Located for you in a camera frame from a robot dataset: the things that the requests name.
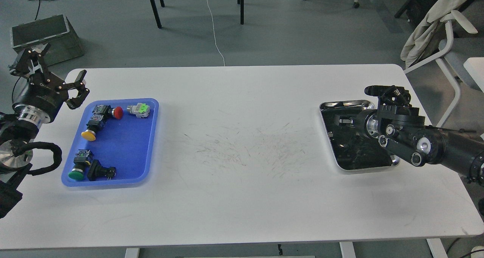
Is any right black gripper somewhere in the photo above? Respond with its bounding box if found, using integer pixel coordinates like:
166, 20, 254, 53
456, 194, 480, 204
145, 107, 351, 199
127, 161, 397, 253
334, 110, 379, 138

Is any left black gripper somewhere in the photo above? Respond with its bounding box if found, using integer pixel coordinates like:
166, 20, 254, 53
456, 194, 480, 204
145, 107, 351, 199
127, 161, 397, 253
8, 43, 90, 123

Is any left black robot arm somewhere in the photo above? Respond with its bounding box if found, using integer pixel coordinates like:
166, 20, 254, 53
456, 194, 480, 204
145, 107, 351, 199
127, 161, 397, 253
0, 43, 90, 217

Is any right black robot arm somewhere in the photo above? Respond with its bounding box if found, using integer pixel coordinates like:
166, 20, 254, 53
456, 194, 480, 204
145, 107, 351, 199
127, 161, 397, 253
320, 85, 483, 186

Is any silver metal tray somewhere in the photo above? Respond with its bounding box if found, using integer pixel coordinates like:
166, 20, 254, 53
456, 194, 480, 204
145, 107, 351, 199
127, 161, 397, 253
319, 99, 400, 172

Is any grey plastic crate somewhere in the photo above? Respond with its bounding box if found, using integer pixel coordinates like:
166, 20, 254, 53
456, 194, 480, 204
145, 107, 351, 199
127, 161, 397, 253
10, 14, 85, 65

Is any white office chair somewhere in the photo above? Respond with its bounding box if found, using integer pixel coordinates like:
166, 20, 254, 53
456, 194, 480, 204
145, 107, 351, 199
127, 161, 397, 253
404, 10, 483, 127

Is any beige cloth on chair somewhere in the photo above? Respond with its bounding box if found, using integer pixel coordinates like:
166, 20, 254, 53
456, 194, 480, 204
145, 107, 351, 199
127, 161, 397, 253
400, 0, 467, 68

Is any black table leg pair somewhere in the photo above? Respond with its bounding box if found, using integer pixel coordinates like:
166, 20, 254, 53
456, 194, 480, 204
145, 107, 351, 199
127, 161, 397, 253
237, 0, 244, 25

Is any yellow push button switch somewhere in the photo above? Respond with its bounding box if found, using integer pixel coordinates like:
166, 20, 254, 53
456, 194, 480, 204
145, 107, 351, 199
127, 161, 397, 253
80, 114, 106, 142

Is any red push button switch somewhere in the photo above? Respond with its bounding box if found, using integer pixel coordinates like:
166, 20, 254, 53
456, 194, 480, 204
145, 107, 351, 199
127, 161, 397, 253
92, 104, 123, 120

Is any green push button switch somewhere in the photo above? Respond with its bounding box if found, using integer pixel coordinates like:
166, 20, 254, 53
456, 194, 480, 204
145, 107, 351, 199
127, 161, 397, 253
68, 149, 93, 181

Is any grey green switch module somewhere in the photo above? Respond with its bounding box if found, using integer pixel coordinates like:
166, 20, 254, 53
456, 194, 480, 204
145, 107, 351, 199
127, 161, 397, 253
126, 103, 150, 118

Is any black selector switch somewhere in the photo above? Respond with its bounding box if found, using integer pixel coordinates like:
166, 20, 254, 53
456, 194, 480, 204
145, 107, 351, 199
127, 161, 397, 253
87, 159, 116, 182

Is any white floor cable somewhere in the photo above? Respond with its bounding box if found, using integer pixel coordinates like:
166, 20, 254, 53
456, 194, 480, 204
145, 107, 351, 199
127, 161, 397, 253
203, 0, 226, 67

